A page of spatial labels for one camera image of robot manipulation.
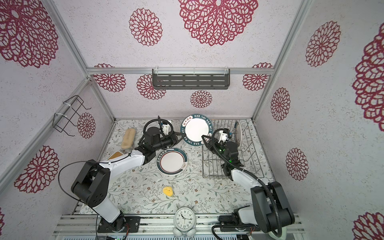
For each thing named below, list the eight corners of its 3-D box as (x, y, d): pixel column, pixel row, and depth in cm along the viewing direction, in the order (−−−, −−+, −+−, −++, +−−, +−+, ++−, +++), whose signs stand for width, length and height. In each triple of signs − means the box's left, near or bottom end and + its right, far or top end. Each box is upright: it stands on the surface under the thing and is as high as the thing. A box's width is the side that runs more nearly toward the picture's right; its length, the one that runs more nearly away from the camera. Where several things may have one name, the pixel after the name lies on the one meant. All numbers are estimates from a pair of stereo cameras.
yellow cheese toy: (162, 196, 85) (162, 194, 83) (163, 187, 88) (163, 186, 86) (173, 196, 85) (172, 194, 83) (173, 187, 88) (173, 186, 86)
